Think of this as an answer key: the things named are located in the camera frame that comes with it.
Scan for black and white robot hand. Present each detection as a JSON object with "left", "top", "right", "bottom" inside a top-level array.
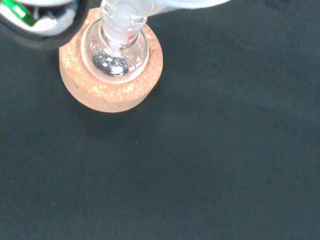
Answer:
[{"left": 0, "top": 0, "right": 91, "bottom": 50}]

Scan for small glass round-bottom flask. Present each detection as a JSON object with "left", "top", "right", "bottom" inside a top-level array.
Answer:
[{"left": 80, "top": 0, "right": 150, "bottom": 85}]

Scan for black cloth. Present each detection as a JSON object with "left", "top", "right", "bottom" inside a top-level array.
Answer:
[{"left": 0, "top": 0, "right": 320, "bottom": 240}]

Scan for cork ring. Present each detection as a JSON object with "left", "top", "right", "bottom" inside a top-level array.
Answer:
[{"left": 58, "top": 7, "right": 164, "bottom": 114}]

